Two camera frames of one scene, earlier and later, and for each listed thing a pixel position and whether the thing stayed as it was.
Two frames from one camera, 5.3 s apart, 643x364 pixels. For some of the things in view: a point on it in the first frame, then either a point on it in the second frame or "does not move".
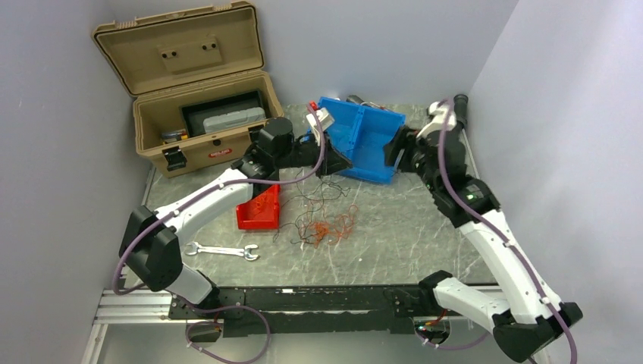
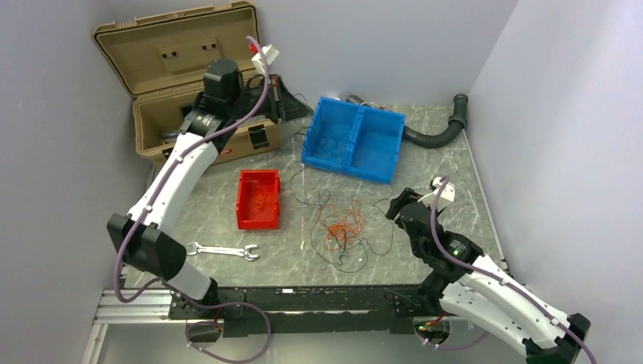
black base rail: [309, 311] does not move
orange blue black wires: [328, 218] -> [340, 233]
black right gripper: [405, 139] -> [407, 195]
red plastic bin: [261, 212] does not move
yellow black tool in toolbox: [171, 136] does not move
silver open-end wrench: [198, 248] does not move
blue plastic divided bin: [359, 134] does not move
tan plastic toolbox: [199, 83] does not move
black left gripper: [332, 161] -> [283, 105]
